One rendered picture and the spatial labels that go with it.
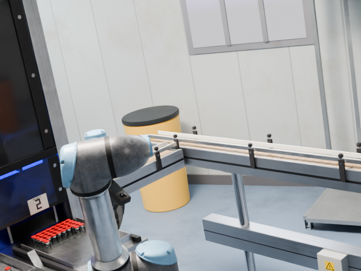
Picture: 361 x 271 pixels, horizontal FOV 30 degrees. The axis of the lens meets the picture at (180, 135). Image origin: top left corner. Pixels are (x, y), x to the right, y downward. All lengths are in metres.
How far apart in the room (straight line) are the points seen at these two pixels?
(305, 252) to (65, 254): 1.09
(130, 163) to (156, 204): 3.25
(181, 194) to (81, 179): 3.27
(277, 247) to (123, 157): 1.47
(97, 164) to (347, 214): 2.75
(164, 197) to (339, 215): 1.36
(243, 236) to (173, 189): 1.82
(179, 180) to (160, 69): 0.92
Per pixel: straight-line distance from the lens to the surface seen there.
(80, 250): 2.51
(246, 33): 4.92
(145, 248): 2.07
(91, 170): 1.79
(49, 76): 2.63
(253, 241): 3.21
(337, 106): 4.85
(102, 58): 5.59
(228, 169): 3.10
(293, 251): 3.08
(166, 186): 4.97
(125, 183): 3.04
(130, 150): 1.80
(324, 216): 4.34
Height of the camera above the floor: 1.88
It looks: 16 degrees down
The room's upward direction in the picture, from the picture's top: 10 degrees counter-clockwise
